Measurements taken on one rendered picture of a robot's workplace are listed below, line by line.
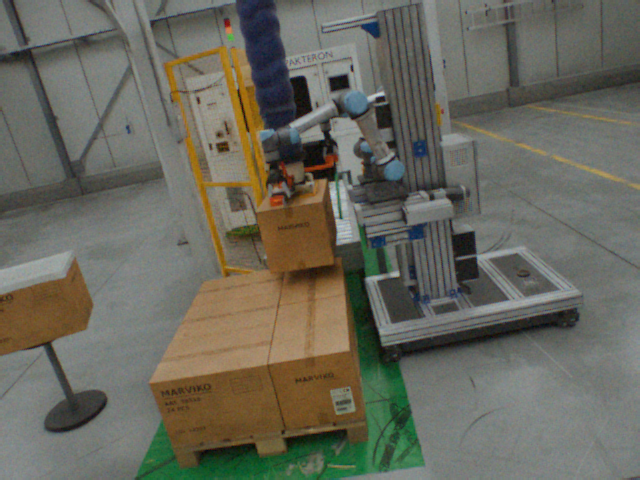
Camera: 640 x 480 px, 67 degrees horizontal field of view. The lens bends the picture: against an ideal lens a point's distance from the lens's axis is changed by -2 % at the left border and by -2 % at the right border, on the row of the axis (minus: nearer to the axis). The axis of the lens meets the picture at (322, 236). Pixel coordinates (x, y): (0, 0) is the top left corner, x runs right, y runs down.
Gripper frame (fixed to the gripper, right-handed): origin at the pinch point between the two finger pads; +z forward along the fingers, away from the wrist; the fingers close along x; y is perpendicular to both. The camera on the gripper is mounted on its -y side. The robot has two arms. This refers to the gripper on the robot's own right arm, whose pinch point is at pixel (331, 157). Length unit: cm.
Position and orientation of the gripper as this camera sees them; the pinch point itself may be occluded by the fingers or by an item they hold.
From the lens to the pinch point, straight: 343.5
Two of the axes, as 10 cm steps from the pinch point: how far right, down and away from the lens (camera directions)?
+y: -0.4, 3.5, -9.4
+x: 9.8, -1.7, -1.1
